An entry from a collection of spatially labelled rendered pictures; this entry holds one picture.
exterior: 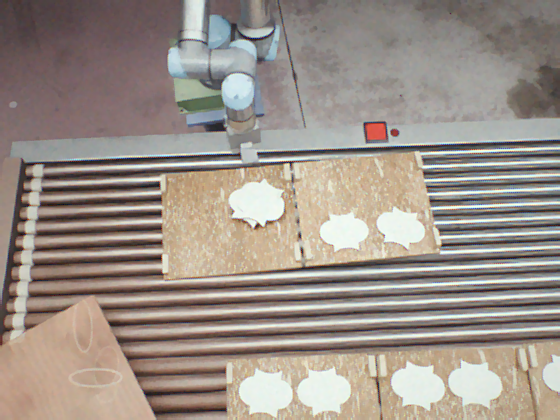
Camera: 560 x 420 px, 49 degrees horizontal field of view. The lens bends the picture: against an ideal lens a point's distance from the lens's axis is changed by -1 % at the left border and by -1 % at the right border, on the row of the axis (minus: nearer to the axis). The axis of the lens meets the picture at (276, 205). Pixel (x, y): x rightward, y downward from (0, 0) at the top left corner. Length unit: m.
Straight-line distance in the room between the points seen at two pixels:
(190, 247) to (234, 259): 0.14
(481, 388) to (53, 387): 1.14
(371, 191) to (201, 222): 0.54
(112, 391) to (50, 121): 1.97
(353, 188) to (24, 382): 1.09
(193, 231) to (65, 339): 0.48
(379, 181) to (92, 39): 2.14
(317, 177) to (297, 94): 1.36
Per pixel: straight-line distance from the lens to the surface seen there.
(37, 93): 3.52
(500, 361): 1.87
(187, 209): 1.93
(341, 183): 1.96
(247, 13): 1.89
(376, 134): 2.07
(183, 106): 2.14
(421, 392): 1.78
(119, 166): 2.06
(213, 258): 1.85
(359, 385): 1.76
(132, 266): 1.90
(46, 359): 1.76
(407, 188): 1.98
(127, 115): 3.29
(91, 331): 1.74
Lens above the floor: 2.66
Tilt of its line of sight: 65 degrees down
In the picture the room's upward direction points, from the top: straight up
